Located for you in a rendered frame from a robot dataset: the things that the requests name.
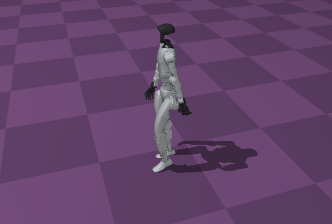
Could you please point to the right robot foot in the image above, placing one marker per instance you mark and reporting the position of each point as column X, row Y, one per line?
column 169, row 153

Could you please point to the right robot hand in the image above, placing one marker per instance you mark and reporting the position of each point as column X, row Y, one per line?
column 150, row 91

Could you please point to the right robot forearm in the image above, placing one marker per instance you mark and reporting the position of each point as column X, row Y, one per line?
column 156, row 78

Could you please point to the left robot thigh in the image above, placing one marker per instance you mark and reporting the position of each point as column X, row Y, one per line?
column 162, row 116

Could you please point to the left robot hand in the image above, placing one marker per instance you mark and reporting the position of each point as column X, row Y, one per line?
column 184, row 108

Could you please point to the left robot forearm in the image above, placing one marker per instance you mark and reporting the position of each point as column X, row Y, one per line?
column 178, row 90

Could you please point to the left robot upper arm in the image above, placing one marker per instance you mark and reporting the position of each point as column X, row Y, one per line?
column 169, row 59

